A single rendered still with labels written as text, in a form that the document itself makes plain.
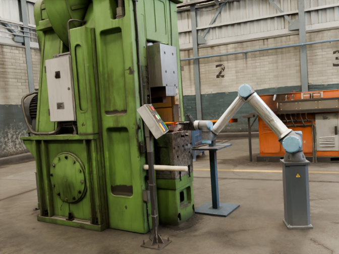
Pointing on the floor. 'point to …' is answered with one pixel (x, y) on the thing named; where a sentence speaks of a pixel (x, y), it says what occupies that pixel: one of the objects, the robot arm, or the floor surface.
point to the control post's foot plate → (156, 243)
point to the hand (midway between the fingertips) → (177, 122)
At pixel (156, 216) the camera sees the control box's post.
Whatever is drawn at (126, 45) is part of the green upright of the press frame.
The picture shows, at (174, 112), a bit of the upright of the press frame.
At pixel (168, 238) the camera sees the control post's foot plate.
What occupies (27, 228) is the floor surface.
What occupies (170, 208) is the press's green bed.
